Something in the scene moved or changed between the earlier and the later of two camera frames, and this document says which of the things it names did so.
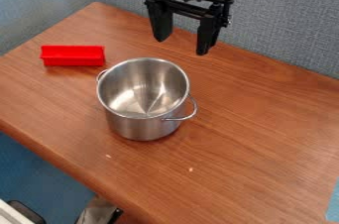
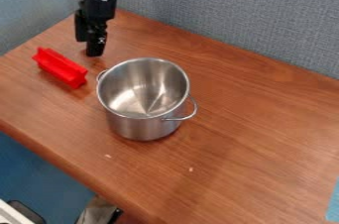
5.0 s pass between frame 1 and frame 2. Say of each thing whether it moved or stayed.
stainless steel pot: stayed
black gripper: moved
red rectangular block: moved
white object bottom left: stayed
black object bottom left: stayed
